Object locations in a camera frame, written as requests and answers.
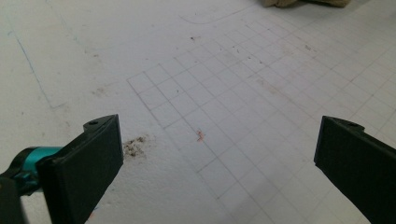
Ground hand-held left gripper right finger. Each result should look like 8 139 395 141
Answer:
313 115 396 224

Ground beige towel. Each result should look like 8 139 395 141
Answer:
260 0 351 9

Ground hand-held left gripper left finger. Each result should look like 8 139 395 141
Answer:
36 114 124 224

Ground white cutting mat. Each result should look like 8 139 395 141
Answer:
0 0 396 224

